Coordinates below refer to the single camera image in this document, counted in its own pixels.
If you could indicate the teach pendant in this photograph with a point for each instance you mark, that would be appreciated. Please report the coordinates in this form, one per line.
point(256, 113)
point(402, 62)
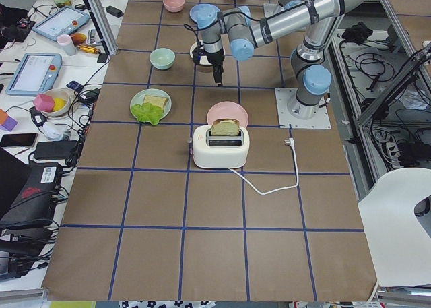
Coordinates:
point(66, 20)
point(35, 74)

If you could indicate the cream toaster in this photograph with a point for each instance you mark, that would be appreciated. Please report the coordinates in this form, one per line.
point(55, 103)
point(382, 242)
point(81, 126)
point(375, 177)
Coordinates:
point(219, 152)

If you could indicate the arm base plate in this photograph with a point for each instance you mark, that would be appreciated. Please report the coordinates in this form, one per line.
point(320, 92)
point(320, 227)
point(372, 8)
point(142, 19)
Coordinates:
point(292, 114)

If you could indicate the gold screwdriver handle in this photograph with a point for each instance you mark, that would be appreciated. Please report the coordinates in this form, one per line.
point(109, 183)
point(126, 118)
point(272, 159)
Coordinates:
point(89, 49)

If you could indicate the white chair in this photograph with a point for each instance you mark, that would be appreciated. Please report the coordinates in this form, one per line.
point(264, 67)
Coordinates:
point(399, 245)

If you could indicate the blue plate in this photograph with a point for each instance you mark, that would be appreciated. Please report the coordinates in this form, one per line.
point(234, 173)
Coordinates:
point(195, 9)

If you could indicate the teach pendant far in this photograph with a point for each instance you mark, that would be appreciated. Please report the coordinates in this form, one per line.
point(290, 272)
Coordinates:
point(66, 20)

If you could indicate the black power adapter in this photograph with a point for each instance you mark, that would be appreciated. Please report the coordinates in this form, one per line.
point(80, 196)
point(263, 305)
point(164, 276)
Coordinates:
point(114, 11)

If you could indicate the green plate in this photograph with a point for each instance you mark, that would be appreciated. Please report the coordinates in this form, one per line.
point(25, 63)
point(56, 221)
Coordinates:
point(138, 99)

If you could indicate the bread slice on plate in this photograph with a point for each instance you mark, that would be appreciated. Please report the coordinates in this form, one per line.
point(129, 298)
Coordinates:
point(158, 101)

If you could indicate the aluminium frame post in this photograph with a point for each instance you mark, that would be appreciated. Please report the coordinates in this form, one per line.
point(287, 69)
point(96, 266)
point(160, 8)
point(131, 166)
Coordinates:
point(100, 21)

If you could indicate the cream bowl with fruit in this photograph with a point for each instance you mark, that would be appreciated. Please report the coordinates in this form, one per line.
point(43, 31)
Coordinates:
point(54, 103)

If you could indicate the purple orange block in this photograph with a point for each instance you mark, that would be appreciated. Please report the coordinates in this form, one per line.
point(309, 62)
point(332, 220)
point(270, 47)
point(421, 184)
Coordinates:
point(7, 123)

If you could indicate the lettuce leaf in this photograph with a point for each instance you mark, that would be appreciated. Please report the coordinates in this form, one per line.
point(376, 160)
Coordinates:
point(147, 113)

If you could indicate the mango fruit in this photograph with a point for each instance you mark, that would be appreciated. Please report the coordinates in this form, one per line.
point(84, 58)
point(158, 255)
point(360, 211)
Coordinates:
point(78, 38)

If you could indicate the black smartphone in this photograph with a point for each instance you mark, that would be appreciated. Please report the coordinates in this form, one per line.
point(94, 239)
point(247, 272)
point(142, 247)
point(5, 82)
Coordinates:
point(15, 140)

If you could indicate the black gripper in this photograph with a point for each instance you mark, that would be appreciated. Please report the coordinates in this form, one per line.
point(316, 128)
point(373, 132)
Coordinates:
point(217, 57)

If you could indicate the green bowl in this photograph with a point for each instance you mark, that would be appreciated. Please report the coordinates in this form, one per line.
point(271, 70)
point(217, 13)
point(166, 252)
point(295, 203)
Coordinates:
point(162, 58)

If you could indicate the pink cup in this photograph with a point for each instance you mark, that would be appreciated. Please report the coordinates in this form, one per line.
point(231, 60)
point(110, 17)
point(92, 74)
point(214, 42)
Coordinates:
point(66, 43)

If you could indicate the cream plate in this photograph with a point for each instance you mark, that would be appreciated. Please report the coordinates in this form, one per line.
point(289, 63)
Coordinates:
point(198, 54)

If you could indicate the pink plate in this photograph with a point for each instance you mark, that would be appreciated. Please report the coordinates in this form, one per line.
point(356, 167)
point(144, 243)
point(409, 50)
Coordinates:
point(228, 110)

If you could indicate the bread slice in toaster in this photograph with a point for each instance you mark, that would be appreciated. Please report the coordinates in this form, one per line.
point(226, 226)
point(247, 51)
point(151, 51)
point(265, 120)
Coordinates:
point(225, 127)

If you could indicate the pink bowl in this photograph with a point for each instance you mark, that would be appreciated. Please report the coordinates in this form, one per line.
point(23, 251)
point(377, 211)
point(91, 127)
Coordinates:
point(174, 6)

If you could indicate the teach pendant near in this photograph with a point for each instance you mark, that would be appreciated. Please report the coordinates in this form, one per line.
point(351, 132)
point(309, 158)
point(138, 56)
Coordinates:
point(35, 74)

